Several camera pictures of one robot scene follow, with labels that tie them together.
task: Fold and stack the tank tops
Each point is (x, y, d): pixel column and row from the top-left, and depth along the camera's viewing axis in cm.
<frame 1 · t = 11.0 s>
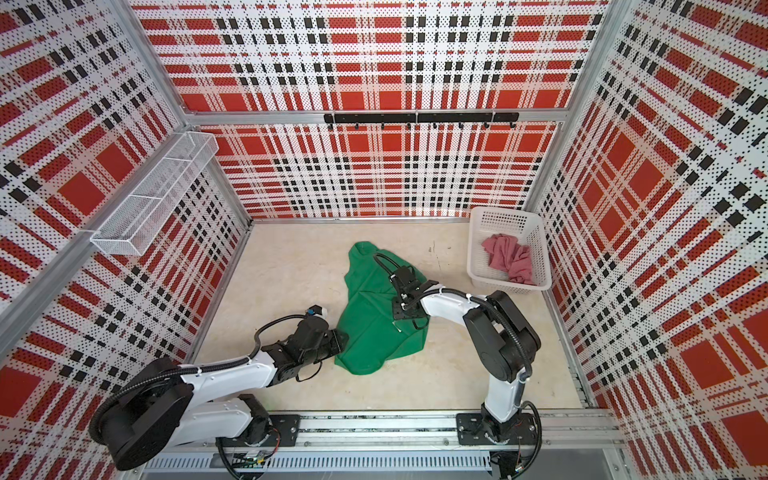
left hand: (346, 342, 87), fingers open
right hand: (403, 311, 93), fingers open
green tank top: (374, 336, 91), on the table
maroon crumpled tank top: (506, 253, 105), point 6 cm above the table

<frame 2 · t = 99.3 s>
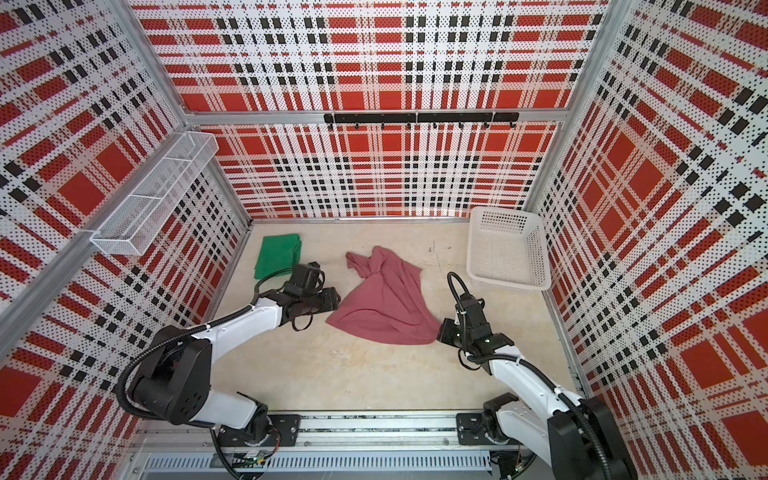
left hand: (332, 303, 90), fingers open
right hand: (440, 331, 86), fingers closed
green tank top: (277, 255, 112), point 2 cm above the table
maroon crumpled tank top: (390, 302, 99), on the table

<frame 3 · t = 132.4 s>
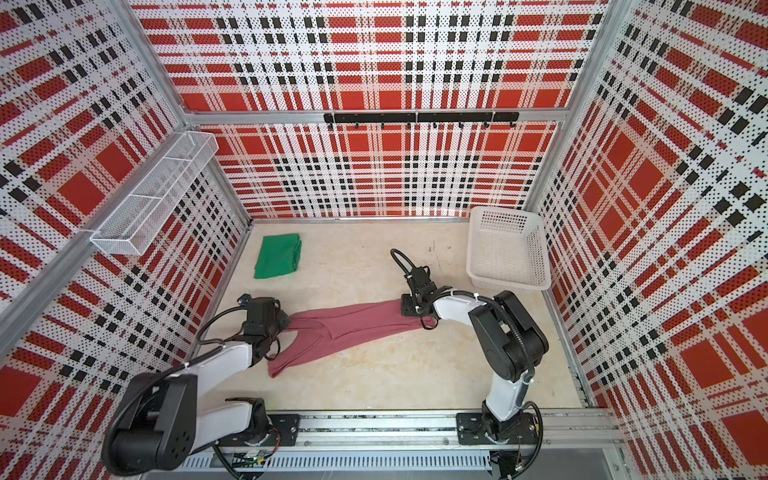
left hand: (279, 319, 92), fingers open
right hand: (409, 307, 95), fingers closed
maroon crumpled tank top: (314, 331, 93), on the table
the other named things where they were.

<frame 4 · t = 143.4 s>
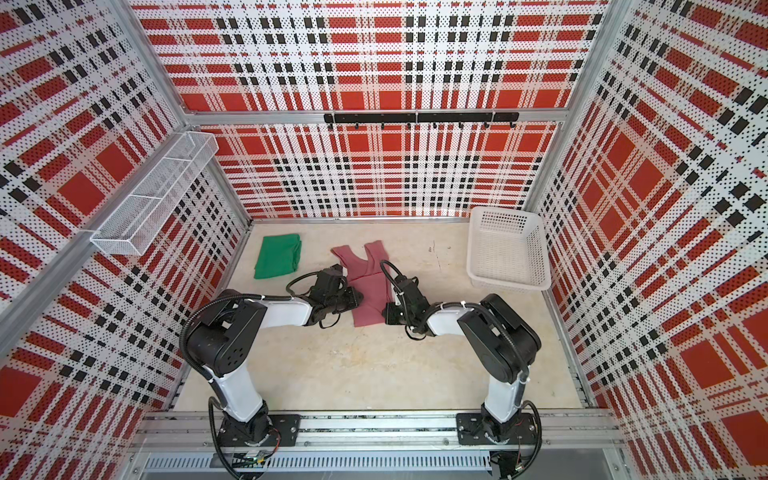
left hand: (363, 301, 97), fingers closed
right hand: (383, 314, 93), fingers closed
maroon crumpled tank top: (371, 276, 102), point 4 cm above the table
the other named things where they were.

